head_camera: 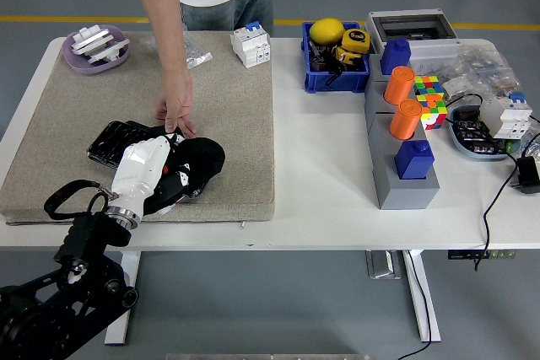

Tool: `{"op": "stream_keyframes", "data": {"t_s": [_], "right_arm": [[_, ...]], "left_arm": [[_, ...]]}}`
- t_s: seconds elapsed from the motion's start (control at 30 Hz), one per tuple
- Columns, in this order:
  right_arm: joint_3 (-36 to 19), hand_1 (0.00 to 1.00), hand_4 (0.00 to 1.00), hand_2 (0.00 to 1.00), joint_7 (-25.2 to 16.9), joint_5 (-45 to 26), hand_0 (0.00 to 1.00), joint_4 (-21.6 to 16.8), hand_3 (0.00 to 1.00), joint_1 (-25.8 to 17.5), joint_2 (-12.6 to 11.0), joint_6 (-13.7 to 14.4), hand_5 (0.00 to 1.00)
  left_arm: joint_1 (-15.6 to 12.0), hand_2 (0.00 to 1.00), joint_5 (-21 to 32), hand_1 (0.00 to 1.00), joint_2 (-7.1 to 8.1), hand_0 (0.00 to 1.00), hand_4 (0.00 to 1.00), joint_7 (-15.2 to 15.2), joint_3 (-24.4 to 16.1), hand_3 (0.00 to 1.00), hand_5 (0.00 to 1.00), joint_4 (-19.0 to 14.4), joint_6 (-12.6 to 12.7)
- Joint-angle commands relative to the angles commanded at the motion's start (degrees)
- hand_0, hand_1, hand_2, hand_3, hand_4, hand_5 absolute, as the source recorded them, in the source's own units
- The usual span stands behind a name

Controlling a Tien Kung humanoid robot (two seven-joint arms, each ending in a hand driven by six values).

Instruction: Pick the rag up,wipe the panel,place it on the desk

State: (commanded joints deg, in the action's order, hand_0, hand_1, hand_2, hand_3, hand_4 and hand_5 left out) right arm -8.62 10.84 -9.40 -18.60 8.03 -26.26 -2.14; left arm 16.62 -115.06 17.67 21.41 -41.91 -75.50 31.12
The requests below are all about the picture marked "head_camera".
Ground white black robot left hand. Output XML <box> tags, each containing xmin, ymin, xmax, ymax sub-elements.
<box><xmin>110</xmin><ymin>132</ymin><xmax>190</xmax><ymax>212</ymax></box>

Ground person's right hand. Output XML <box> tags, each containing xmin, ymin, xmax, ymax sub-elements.
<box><xmin>154</xmin><ymin>67</ymin><xmax>199</xmax><ymax>140</ymax></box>

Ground black table control panel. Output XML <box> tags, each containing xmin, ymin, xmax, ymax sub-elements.
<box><xmin>446</xmin><ymin>249</ymin><xmax>516</xmax><ymax>261</ymax></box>

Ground clear bag of screws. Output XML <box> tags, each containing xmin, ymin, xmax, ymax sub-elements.
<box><xmin>141</xmin><ymin>33</ymin><xmax>213</xmax><ymax>70</ymax></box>

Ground grey-brown mat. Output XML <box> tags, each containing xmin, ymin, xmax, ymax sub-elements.
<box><xmin>0</xmin><ymin>30</ymin><xmax>278</xmax><ymax>226</ymax></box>

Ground purple tray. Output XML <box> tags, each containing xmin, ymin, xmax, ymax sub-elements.
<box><xmin>61</xmin><ymin>24</ymin><xmax>131</xmax><ymax>75</ymax></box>

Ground white table leg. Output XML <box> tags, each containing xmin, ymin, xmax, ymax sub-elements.
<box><xmin>104</xmin><ymin>250</ymin><xmax>142</xmax><ymax>347</ymax></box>
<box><xmin>402</xmin><ymin>249</ymin><xmax>442</xmax><ymax>343</ymax></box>

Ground dark metal tool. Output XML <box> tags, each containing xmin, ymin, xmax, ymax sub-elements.
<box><xmin>309</xmin><ymin>39</ymin><xmax>338</xmax><ymax>73</ymax></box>

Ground blue plastic bin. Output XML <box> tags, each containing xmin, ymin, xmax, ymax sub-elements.
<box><xmin>300</xmin><ymin>20</ymin><xmax>371</xmax><ymax>94</ymax></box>

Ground yellow lemon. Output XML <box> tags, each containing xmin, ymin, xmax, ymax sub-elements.
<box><xmin>308</xmin><ymin>17</ymin><xmax>346</xmax><ymax>46</ymax></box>

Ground yellow black tape measure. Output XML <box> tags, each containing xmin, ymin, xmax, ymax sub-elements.
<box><xmin>332</xmin><ymin>46</ymin><xmax>364</xmax><ymax>68</ymax></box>

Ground orange cylinder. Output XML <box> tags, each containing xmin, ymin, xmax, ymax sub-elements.
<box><xmin>388</xmin><ymin>98</ymin><xmax>423</xmax><ymax>141</ymax></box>
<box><xmin>382</xmin><ymin>66</ymin><xmax>417</xmax><ymax>106</ymax></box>

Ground blue square block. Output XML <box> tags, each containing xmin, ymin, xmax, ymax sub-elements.
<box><xmin>379</xmin><ymin>37</ymin><xmax>412</xmax><ymax>76</ymax></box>
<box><xmin>394</xmin><ymin>139</ymin><xmax>435</xmax><ymax>180</ymax></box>

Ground grey block holder base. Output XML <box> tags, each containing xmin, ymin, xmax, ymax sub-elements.
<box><xmin>363</xmin><ymin>54</ymin><xmax>440</xmax><ymax>211</ymax></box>

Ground colourful puzzle cube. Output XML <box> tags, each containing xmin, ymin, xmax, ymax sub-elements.
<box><xmin>412</xmin><ymin>75</ymin><xmax>446</xmax><ymax>98</ymax></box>
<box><xmin>415</xmin><ymin>93</ymin><xmax>449</xmax><ymax>131</ymax></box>

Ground blue-grey tray with black parts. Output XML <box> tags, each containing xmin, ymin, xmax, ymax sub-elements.
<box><xmin>446</xmin><ymin>105</ymin><xmax>524</xmax><ymax>162</ymax></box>

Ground clear bags of parts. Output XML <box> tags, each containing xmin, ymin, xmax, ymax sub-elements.
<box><xmin>438</xmin><ymin>41</ymin><xmax>520</xmax><ymax>100</ymax></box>

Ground black power adapter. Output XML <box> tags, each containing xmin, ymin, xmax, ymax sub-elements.
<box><xmin>510</xmin><ymin>156</ymin><xmax>540</xmax><ymax>196</ymax></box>

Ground white switch part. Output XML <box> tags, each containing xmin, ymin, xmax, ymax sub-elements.
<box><xmin>86</xmin><ymin>37</ymin><xmax>131</xmax><ymax>67</ymax></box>
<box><xmin>70</xmin><ymin>24</ymin><xmax>113</xmax><ymax>56</ymax></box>

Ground white circuit breaker blue switch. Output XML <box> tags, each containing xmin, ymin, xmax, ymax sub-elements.
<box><xmin>478</xmin><ymin>90</ymin><xmax>533</xmax><ymax>140</ymax></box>
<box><xmin>229</xmin><ymin>20</ymin><xmax>272</xmax><ymax>69</ymax></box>

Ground grey electrical enclosure box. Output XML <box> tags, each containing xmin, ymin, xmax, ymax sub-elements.
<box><xmin>364</xmin><ymin>8</ymin><xmax>461</xmax><ymax>78</ymax></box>

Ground black floor cable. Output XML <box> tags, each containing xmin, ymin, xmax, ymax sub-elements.
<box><xmin>396</xmin><ymin>249</ymin><xmax>432</xmax><ymax>360</ymax></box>

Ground black adapter cable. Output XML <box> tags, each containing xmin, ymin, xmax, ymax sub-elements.
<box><xmin>445</xmin><ymin>92</ymin><xmax>540</xmax><ymax>271</ymax></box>

